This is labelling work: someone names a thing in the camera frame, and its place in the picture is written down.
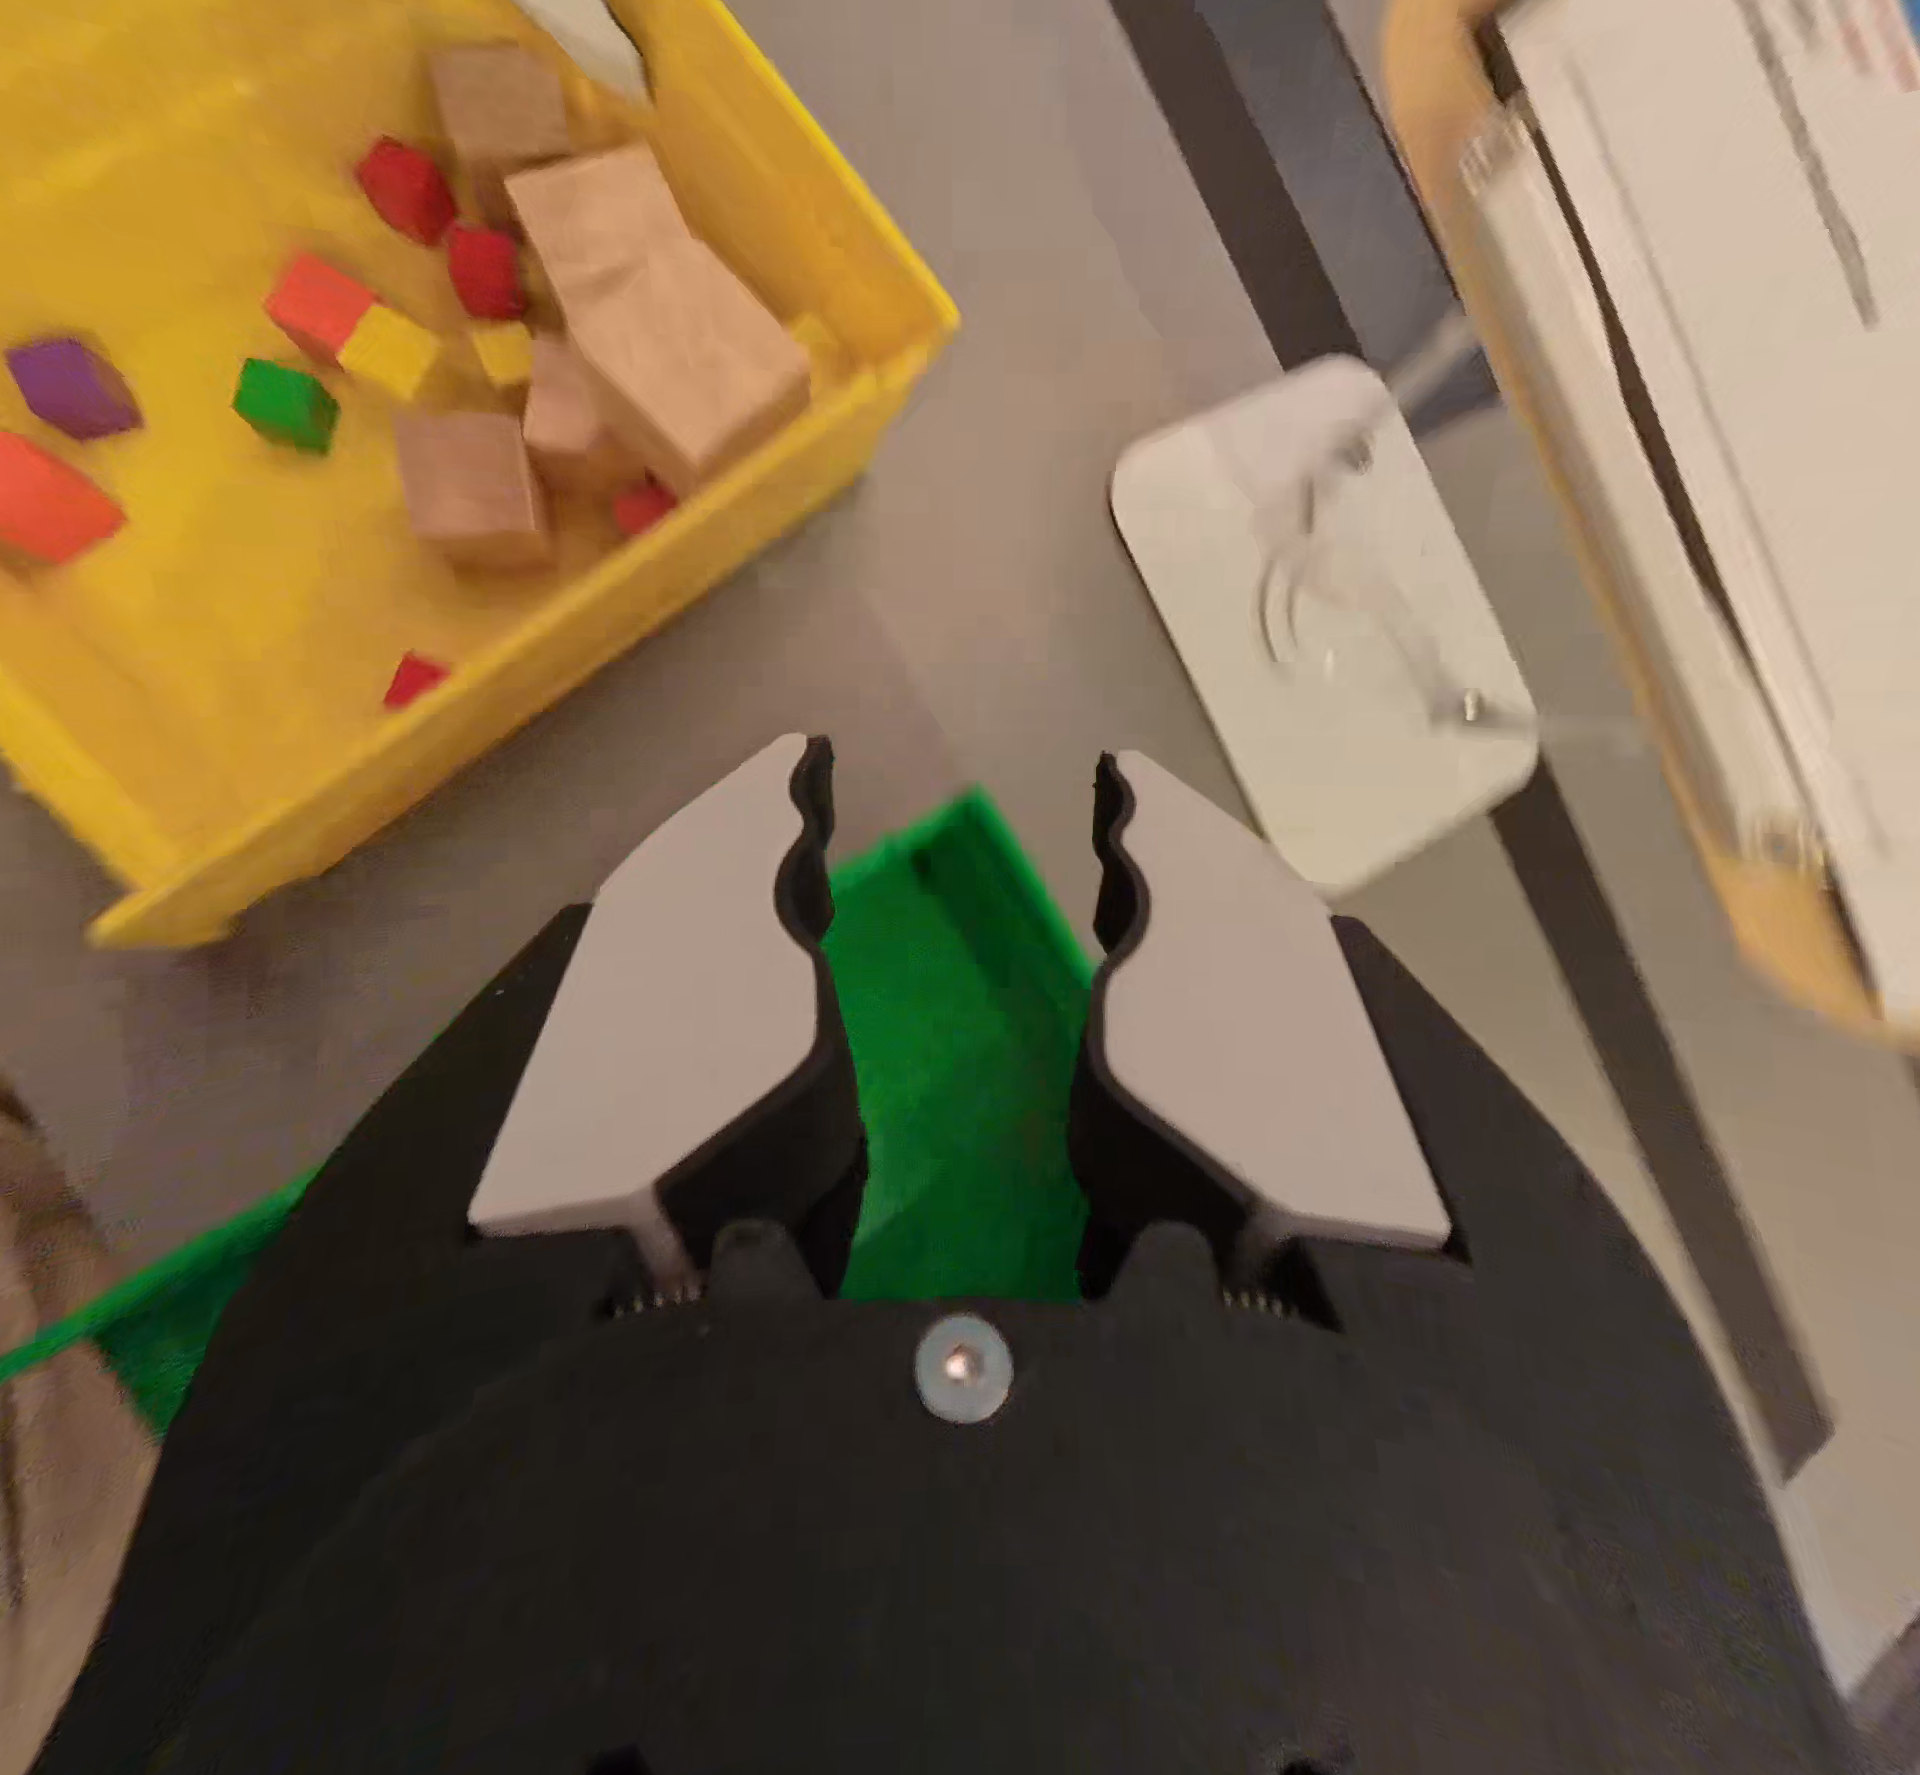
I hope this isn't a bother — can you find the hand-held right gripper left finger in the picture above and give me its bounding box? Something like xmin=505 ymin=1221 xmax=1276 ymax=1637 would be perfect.
xmin=469 ymin=738 xmax=872 ymax=1300

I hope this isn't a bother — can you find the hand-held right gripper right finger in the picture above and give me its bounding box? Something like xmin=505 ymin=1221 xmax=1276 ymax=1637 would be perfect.
xmin=1069 ymin=750 xmax=1454 ymax=1304

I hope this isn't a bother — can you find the green plastic box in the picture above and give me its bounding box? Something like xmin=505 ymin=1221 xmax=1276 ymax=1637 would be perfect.
xmin=0 ymin=782 xmax=1095 ymax=1434

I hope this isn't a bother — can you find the pile of wooden cubes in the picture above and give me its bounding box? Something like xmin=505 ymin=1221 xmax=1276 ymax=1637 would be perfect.
xmin=0 ymin=43 xmax=819 ymax=710

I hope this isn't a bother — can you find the yellow plastic box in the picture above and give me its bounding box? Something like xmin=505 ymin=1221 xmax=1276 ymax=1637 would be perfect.
xmin=0 ymin=0 xmax=964 ymax=948

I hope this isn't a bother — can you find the clear acrylic holder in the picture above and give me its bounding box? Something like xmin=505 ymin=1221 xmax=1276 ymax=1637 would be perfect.
xmin=1252 ymin=364 xmax=1503 ymax=738

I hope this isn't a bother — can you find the black metal bar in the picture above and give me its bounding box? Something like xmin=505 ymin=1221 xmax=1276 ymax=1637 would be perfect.
xmin=1046 ymin=0 xmax=1835 ymax=1481

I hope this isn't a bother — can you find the tan wooden board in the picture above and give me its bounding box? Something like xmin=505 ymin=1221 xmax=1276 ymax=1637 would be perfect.
xmin=1382 ymin=0 xmax=1920 ymax=1060

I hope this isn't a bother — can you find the printed paper sheet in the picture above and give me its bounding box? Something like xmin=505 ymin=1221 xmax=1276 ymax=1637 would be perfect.
xmin=1464 ymin=0 xmax=1920 ymax=1045

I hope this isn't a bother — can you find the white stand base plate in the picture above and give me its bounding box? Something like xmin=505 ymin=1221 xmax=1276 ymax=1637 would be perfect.
xmin=1112 ymin=358 xmax=1541 ymax=894

